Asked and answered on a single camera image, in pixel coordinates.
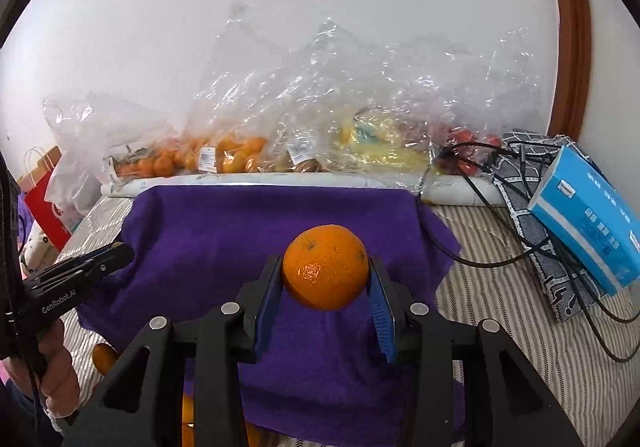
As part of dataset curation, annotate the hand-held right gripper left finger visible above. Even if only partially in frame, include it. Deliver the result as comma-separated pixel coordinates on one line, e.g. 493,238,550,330
60,254,286,447

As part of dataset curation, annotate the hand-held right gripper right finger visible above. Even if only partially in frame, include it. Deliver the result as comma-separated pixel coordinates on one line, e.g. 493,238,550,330
367,256,583,447

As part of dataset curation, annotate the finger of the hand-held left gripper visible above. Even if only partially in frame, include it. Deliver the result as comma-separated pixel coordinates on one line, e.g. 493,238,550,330
22,242,136,290

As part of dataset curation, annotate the medium orange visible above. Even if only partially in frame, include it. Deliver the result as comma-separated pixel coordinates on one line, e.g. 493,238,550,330
282,224,370,312

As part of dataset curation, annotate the person's left forearm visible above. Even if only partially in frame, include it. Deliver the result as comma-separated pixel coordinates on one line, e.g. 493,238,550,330
0,359,56,447

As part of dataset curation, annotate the person's left hand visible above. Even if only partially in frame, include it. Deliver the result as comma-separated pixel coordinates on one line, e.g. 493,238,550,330
37,317,81,420

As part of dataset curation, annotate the white spotted cloth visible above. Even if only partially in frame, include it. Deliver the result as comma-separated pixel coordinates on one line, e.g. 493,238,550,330
19,226,60,278

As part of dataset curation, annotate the red paper bag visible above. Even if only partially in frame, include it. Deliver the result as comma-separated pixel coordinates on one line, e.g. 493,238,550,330
20,147,73,253

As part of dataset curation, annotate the small orange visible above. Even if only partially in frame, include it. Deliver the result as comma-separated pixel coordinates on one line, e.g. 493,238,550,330
181,394,196,447
92,343,120,377

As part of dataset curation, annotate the white plastic bag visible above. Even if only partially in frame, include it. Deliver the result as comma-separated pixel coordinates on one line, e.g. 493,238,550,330
44,147,103,233

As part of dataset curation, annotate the purple towel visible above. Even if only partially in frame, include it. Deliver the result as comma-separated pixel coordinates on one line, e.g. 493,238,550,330
75,184,461,447

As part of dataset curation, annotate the clear bag of tangerines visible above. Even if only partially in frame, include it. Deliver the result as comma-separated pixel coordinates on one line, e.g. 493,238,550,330
44,94,187,184

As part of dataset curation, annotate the striped bed sheet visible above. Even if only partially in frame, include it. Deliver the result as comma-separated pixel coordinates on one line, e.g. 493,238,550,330
50,197,640,447

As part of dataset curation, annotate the clear bag of brown fruit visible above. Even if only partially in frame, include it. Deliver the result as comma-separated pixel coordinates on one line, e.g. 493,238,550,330
270,17,351,174

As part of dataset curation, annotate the clear bag of oranges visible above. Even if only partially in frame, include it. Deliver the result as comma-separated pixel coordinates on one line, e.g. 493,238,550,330
182,77,281,175

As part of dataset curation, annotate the clear bag of yellow fruit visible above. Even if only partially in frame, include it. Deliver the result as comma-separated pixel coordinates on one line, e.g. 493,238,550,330
320,27,441,188

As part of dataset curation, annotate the clear bag of red fruit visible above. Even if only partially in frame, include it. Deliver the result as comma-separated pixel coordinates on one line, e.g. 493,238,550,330
425,29,543,178

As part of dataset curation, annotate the blue tissue box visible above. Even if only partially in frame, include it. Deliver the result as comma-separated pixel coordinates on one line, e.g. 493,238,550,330
527,145,640,298

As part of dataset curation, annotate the black cable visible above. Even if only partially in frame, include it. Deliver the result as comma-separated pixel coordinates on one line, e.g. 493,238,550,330
460,139,640,363
412,142,566,270

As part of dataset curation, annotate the black wire rack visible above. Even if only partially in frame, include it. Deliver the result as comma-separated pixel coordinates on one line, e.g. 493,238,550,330
492,129,616,323

